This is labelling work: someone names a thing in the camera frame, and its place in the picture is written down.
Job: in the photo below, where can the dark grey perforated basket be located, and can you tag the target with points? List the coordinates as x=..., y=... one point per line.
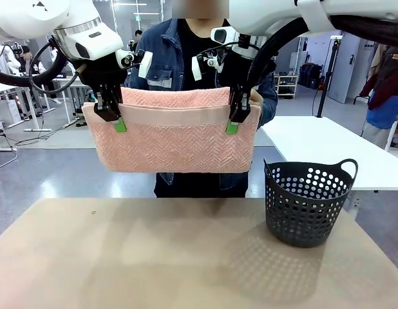
x=299, y=231

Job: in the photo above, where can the white lab desk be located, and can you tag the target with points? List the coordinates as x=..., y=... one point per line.
x=32, y=109

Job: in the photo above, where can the pink terry towel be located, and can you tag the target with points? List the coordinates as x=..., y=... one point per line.
x=173, y=145

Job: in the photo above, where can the dark maroon hanging jacket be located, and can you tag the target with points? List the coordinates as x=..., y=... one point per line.
x=389, y=74

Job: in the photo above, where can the white open door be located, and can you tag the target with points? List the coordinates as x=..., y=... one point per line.
x=345, y=71

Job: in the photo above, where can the seated person in varsity jacket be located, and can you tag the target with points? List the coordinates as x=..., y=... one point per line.
x=25, y=58

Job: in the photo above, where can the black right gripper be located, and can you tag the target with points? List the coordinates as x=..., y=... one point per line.
x=237, y=69

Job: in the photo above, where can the white drawer cabinet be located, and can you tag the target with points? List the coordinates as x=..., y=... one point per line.
x=12, y=111

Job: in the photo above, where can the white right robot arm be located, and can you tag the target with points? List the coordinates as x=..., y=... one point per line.
x=266, y=13

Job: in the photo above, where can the grey hanging garment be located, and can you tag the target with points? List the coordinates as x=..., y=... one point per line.
x=376, y=132

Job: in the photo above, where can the person in denim jacket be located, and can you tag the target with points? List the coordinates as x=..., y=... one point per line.
x=189, y=48

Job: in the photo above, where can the white lab table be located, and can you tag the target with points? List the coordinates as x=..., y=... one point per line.
x=69, y=109

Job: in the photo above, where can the white left wrist camera unit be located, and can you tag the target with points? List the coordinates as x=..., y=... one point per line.
x=125, y=59

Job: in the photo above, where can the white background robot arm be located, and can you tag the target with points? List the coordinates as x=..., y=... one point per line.
x=12, y=62

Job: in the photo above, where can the person's left hand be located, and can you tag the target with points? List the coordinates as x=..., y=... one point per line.
x=256, y=97

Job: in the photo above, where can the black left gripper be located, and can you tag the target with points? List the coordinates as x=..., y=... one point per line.
x=102, y=74

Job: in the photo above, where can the black tripod pole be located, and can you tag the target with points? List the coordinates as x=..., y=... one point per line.
x=324, y=90

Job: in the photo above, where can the black suitcase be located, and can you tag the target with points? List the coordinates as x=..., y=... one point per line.
x=310, y=75

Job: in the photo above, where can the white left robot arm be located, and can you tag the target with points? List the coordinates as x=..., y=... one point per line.
x=31, y=16

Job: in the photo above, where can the standing background person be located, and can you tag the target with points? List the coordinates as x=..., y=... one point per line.
x=138, y=33

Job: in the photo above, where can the person's left forearm denim sleeve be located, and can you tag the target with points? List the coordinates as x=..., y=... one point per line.
x=268, y=103

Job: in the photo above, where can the blue hanging garment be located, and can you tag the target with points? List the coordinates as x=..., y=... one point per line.
x=384, y=112

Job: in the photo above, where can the white right wrist camera unit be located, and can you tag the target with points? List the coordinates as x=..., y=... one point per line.
x=212, y=61

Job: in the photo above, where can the white shoe rack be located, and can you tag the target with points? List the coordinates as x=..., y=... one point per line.
x=286, y=87

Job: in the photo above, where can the beige hanging coat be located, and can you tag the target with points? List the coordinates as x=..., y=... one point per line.
x=377, y=61

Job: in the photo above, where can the white wrist camera unit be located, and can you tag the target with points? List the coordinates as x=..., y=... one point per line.
x=212, y=61
x=125, y=59

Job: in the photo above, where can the large white table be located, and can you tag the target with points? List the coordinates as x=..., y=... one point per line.
x=315, y=141

